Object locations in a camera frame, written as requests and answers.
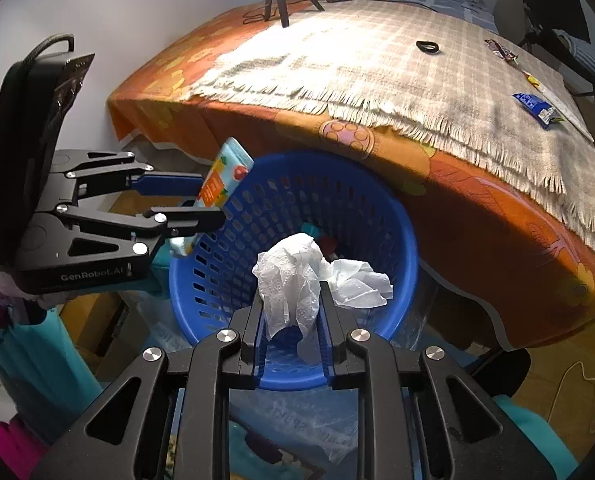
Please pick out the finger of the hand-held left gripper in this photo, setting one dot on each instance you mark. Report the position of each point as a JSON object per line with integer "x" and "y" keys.
{"x": 197, "y": 220}
{"x": 172, "y": 182}

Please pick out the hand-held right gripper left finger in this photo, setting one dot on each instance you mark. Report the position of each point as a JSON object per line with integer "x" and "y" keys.
{"x": 261, "y": 360}

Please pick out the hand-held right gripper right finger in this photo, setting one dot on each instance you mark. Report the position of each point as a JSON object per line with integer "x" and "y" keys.
{"x": 327, "y": 360}

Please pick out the colourful light blue drink carton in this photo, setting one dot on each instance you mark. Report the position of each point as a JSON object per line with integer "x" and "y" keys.
{"x": 222, "y": 175}

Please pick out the white paper towel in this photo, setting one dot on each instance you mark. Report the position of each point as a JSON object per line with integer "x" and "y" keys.
{"x": 287, "y": 280}

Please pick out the blue plastic basket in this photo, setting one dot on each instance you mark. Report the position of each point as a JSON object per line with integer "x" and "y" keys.
{"x": 372, "y": 200}

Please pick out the clear printed plastic bag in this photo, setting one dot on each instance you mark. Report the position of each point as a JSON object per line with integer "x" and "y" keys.
{"x": 302, "y": 425}

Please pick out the red cardboard box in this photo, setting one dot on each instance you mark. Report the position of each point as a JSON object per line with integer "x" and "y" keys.
{"x": 330, "y": 247}

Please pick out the brown cardboard box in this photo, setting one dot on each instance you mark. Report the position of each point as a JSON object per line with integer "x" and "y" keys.
{"x": 102, "y": 325}

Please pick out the orange floral cloth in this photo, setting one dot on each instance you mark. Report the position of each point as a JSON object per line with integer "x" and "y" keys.
{"x": 477, "y": 220}

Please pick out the teal cloth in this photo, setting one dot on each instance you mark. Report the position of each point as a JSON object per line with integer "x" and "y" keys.
{"x": 42, "y": 370}

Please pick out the beige plaid blanket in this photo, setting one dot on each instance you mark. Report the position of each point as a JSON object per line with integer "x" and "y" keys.
{"x": 377, "y": 75}

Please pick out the black tape roll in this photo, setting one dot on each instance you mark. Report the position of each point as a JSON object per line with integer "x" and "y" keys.
{"x": 419, "y": 47}

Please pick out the blue snack wrapper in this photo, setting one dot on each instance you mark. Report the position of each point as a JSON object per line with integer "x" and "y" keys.
{"x": 532, "y": 104}

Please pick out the blue patchwork bed sheet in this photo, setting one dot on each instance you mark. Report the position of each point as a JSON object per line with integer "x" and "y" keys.
{"x": 447, "y": 0}

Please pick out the purple snack wrapper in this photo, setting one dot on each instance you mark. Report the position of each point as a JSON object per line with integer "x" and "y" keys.
{"x": 500, "y": 50}

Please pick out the small yellow and red wrapper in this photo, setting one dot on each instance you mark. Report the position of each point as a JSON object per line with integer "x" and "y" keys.
{"x": 531, "y": 79}

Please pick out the black folding chair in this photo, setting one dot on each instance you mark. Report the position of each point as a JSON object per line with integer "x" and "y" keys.
{"x": 552, "y": 0}

